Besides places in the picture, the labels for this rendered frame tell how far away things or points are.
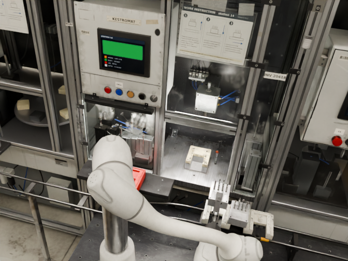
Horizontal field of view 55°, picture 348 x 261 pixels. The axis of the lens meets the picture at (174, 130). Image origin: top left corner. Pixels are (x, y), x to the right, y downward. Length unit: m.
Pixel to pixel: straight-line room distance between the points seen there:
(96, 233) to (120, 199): 0.95
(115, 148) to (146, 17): 0.62
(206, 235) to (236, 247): 0.13
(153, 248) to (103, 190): 0.93
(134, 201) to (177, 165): 0.97
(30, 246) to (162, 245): 1.27
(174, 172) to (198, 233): 0.79
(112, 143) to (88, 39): 0.63
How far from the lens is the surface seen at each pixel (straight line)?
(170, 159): 2.08
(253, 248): 1.35
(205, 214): 1.83
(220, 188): 1.73
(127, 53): 1.58
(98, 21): 1.62
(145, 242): 1.95
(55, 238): 2.90
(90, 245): 1.96
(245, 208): 1.82
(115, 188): 1.05
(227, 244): 1.31
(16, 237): 2.98
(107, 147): 1.18
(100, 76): 1.72
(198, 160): 2.07
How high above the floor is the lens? 2.25
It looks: 35 degrees down
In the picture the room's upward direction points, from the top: 5 degrees clockwise
